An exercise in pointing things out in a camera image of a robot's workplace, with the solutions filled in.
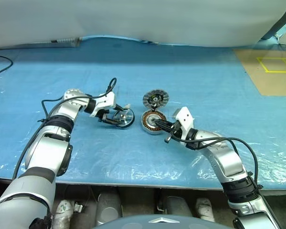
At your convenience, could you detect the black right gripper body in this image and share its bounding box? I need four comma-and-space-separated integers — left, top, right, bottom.
165, 121, 184, 144

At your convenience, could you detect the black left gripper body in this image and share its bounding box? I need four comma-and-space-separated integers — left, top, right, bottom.
96, 109, 115, 124

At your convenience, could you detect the silver spoked motor cover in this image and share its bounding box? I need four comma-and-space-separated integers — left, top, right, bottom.
112, 107, 136, 130

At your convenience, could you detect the motor stator with copper windings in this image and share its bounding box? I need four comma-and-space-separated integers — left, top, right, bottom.
141, 111, 168, 136

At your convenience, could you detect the grey finned motor rotor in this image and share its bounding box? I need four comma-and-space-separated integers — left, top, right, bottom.
143, 88, 170, 110

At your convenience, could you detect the blue plastic table cover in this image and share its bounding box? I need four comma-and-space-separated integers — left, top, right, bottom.
0, 35, 286, 190

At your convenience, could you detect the grey rounded leg shape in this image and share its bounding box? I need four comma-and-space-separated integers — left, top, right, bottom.
165, 195, 193, 218
96, 192, 123, 226

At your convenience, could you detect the white scuffed foot shape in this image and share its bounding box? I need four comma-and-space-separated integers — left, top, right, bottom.
52, 199, 75, 229
195, 198, 215, 223

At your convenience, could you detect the grey power strip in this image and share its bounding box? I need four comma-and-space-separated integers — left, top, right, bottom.
50, 37, 83, 48

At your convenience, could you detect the grey robot torso with emblem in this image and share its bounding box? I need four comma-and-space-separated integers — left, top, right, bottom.
92, 213, 229, 229

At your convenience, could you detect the white fabric backdrop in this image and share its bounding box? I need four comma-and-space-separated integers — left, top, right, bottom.
0, 0, 286, 51

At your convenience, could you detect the brown cardboard sheet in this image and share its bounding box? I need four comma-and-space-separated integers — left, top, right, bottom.
233, 46, 286, 97

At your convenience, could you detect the grey slanted metal beam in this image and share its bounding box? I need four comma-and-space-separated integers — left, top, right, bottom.
261, 0, 286, 40

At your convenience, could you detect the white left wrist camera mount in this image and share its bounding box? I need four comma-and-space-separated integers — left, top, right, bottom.
89, 92, 117, 118

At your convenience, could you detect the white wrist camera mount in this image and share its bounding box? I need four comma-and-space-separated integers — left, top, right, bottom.
173, 106, 195, 140
89, 92, 117, 118

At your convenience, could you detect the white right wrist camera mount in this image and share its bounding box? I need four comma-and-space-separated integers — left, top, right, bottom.
173, 106, 195, 140

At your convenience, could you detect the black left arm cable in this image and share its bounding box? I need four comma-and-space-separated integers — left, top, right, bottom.
12, 77, 118, 179

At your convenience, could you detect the thin black table cable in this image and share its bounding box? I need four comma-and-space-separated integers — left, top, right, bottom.
0, 55, 14, 78

